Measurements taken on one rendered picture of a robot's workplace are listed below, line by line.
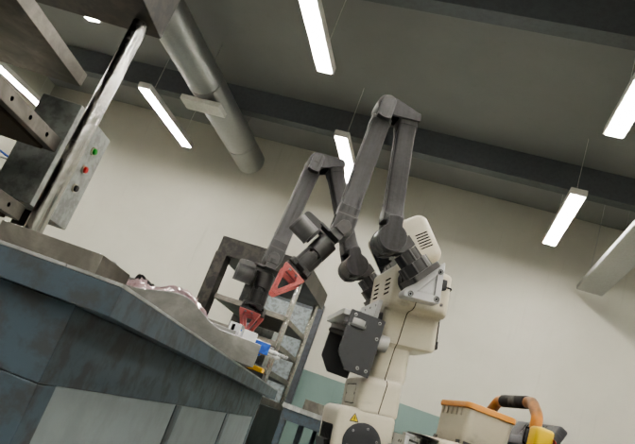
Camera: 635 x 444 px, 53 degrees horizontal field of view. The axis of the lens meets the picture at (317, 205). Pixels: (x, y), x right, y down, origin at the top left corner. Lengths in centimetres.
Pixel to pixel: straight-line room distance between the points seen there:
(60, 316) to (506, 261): 812
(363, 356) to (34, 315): 111
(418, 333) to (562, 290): 693
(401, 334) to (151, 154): 852
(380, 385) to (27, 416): 115
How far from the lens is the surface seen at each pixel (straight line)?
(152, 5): 237
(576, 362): 856
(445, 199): 893
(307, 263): 162
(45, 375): 78
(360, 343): 174
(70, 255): 117
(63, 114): 245
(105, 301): 74
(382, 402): 177
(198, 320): 152
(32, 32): 213
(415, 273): 168
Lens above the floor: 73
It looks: 18 degrees up
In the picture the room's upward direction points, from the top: 21 degrees clockwise
